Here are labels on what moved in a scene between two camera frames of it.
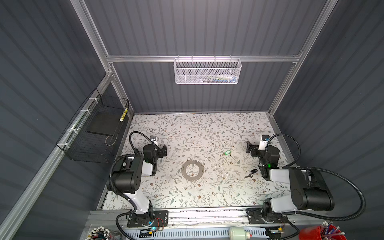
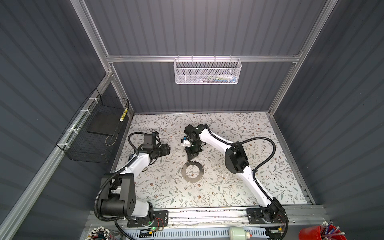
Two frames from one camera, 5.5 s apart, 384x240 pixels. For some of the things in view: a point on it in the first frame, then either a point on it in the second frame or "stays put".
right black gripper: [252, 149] -> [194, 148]
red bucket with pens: [325, 231] stays put
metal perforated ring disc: [192, 178] stays put
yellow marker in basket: [123, 115] stays put
